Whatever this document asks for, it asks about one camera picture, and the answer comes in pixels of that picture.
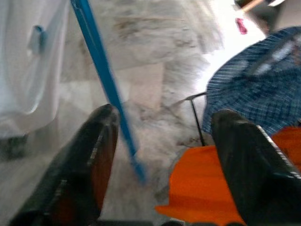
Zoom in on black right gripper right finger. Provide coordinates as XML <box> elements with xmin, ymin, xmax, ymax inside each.
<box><xmin>210</xmin><ymin>109</ymin><xmax>301</xmax><ymax>226</ymax></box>

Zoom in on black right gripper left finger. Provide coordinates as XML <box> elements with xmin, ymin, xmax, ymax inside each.
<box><xmin>9</xmin><ymin>103</ymin><xmax>119</xmax><ymax>226</ymax></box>

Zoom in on small white undershirt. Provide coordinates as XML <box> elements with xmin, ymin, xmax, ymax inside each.
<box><xmin>0</xmin><ymin>0</ymin><xmax>71</xmax><ymax>140</ymax></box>

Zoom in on blue plastic hanger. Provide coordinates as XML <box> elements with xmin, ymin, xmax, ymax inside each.
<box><xmin>70</xmin><ymin>0</ymin><xmax>149</xmax><ymax>186</ymax></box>

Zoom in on orange printed t-shirt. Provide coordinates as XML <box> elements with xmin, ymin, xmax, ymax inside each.
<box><xmin>154</xmin><ymin>125</ymin><xmax>301</xmax><ymax>226</ymax></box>

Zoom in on blue plaid shorts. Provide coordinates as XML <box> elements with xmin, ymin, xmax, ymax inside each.
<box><xmin>201</xmin><ymin>25</ymin><xmax>301</xmax><ymax>140</ymax></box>

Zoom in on black metal clothes rack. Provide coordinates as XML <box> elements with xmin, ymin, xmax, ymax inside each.
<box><xmin>185</xmin><ymin>92</ymin><xmax>208</xmax><ymax>146</ymax></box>

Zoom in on crumpled dark pink cloth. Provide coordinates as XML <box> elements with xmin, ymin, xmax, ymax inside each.
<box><xmin>235</xmin><ymin>17</ymin><xmax>249</xmax><ymax>35</ymax></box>

